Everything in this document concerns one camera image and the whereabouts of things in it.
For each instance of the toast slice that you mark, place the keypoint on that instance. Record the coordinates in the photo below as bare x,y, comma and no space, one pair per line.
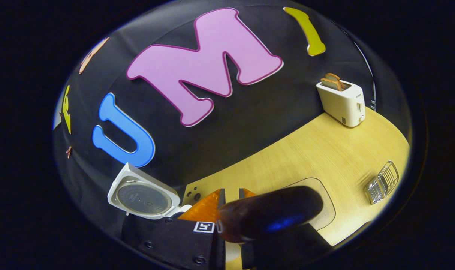
335,77
329,84

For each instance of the silver cloth clip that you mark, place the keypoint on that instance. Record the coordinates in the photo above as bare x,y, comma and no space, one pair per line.
373,102

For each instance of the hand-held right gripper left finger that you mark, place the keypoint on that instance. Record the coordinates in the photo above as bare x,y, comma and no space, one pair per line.
167,240

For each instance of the small copper clip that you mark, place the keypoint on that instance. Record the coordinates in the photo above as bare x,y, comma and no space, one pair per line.
68,152

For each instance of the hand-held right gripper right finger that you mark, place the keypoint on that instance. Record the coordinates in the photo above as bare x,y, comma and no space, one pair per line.
287,247

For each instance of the white toaster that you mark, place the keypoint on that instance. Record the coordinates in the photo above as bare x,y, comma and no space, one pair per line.
343,105

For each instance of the white rice cooker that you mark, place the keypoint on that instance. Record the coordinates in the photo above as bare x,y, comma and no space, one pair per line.
145,198

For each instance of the brown wooden spoon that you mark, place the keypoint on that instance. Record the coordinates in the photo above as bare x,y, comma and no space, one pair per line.
265,213

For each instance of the clear plastic box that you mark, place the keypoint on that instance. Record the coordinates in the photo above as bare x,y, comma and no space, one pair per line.
327,219

